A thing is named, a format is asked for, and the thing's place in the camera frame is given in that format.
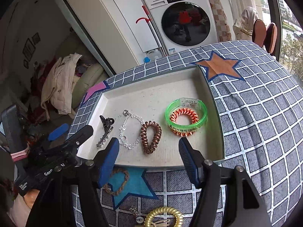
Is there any brown braided rope bracelet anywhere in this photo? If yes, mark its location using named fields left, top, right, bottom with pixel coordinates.
left=102, top=166, right=130, bottom=196

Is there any silver metal hair barrette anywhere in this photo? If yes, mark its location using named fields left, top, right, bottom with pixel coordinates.
left=96, top=126, right=113, bottom=149

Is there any brown spiral hair tie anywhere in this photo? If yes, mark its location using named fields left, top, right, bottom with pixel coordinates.
left=140, top=120, right=162, bottom=155

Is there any yellow spiral hair tie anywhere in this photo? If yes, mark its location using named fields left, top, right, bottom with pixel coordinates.
left=144, top=206, right=184, bottom=227

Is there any silver rhinestone charm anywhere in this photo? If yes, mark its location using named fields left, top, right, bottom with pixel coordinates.
left=129, top=205, right=144, bottom=226

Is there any person's left hand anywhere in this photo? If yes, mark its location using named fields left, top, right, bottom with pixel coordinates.
left=9, top=188, right=40, bottom=227

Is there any black claw hair clip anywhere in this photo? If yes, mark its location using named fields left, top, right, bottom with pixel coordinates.
left=100, top=115, right=115, bottom=130

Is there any beige jacket on armchair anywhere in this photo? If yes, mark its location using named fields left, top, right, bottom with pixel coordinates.
left=41, top=53, right=82, bottom=120

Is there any green translucent bangle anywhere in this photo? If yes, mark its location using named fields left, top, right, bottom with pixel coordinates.
left=164, top=97, right=208, bottom=136

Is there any blue-grey shallow tray box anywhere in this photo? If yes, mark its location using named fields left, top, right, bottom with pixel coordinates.
left=77, top=66, right=224, bottom=168

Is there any cream leather armchair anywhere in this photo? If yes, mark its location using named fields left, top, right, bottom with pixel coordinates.
left=54, top=49, right=109, bottom=114

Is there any blue checked tablecloth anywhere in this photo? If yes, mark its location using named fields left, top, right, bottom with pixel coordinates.
left=67, top=40, right=303, bottom=227

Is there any white detergent bottle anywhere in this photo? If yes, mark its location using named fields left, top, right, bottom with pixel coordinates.
left=143, top=49, right=163, bottom=63

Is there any checkered towel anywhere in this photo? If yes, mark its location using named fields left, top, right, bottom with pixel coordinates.
left=209, top=0, right=232, bottom=42

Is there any white front-load washing machine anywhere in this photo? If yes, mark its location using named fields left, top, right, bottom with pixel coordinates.
left=144, top=0, right=218, bottom=55

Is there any beige cloth on chair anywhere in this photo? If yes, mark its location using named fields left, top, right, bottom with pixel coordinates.
left=233, top=7, right=258, bottom=40

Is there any brown round chair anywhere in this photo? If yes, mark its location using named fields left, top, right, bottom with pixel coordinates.
left=252, top=19, right=278, bottom=54

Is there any silver bead chain bracelet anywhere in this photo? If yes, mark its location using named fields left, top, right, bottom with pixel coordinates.
left=118, top=109, right=145, bottom=150

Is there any orange spiral hair tie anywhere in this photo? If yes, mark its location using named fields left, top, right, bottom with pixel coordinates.
left=169, top=107, right=199, bottom=137

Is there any red-handled mop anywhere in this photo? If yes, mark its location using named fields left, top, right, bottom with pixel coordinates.
left=135, top=5, right=168, bottom=56

